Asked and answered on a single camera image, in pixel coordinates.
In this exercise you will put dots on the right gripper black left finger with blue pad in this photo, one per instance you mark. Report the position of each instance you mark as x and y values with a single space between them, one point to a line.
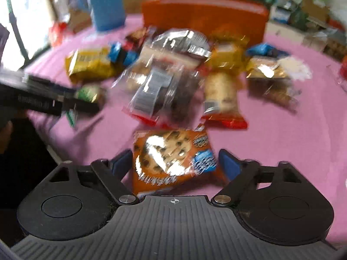
111 172

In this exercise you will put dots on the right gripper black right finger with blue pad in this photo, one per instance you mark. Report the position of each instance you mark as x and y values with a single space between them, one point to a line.
239 175

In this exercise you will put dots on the orange chocolate chip cookie packet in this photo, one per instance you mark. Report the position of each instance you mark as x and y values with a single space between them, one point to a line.
165 159

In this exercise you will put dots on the yellow snack packet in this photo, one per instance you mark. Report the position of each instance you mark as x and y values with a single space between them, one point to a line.
89 65

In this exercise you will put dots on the golden biscuit pack red end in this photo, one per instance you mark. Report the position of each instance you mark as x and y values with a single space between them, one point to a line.
222 71

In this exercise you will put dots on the clear red-trim dark snack bag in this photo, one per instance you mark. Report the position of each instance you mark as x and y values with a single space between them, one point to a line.
159 92

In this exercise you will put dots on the green small snack packet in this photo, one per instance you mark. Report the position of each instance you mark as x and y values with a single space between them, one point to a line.
89 100

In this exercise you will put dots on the pink floral tablecloth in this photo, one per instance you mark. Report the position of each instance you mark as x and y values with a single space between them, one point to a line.
313 139

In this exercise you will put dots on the clear wrapped brown cake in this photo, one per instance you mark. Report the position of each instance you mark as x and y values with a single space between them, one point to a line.
280 92

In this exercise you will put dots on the blue wrapper snack left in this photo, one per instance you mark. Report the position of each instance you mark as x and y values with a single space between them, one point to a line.
120 56

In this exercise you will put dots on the blue wrapper snack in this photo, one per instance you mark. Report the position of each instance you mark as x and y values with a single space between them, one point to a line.
120 56
266 50

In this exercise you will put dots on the gold Danisa cookie packet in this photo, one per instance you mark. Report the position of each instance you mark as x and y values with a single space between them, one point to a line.
260 67

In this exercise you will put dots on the blue wrapper snack right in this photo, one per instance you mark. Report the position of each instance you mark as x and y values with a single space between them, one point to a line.
266 50

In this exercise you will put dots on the dark brown chocolate snack packet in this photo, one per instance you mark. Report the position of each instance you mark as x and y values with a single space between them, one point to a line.
136 39

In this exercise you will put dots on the blue thermos jug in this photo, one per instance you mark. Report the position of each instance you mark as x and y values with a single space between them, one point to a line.
107 14

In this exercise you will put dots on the silver foil snack packet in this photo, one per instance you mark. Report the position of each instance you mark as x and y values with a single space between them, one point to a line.
184 41

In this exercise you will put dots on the orange storage box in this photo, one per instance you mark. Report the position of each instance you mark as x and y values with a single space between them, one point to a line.
236 17

